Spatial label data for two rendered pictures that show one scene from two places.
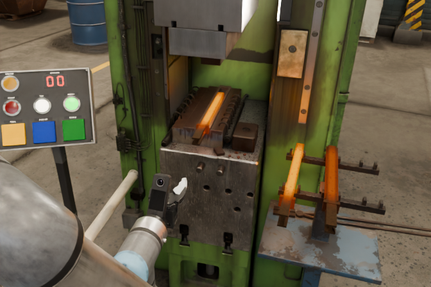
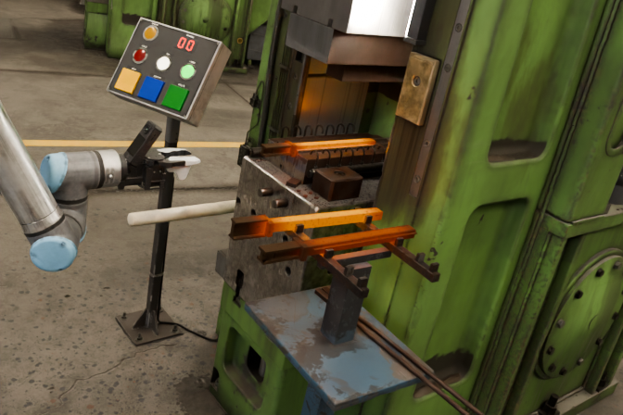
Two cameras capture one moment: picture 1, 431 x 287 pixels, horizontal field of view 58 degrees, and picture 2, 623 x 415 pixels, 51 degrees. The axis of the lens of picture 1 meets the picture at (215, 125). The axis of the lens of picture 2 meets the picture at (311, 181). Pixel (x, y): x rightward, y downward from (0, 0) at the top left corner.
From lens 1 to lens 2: 1.09 m
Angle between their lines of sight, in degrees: 33
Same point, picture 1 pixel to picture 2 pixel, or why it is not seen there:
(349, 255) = (337, 368)
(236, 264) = (273, 358)
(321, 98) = (440, 167)
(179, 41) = (295, 31)
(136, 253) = (67, 157)
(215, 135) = (300, 163)
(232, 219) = (281, 283)
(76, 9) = not seen: hidden behind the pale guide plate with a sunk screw
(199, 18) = (315, 7)
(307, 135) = (416, 219)
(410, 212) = not seen: outside the picture
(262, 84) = not seen: hidden behind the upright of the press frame
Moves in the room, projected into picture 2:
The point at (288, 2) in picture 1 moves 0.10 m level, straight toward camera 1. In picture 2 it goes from (418, 14) to (391, 11)
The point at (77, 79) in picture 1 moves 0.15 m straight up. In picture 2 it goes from (205, 49) to (211, 2)
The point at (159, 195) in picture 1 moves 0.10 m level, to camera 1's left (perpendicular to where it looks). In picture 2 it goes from (140, 140) to (116, 127)
